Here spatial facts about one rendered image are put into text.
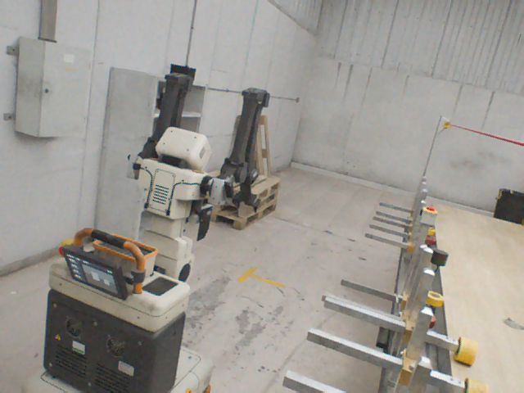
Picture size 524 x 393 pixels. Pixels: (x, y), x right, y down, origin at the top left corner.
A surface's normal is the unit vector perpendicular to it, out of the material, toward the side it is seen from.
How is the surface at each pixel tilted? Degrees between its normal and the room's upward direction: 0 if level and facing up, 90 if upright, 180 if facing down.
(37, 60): 90
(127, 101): 90
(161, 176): 82
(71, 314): 90
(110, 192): 90
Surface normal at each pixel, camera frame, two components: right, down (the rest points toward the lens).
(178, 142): -0.13, -0.51
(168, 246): -0.32, 0.04
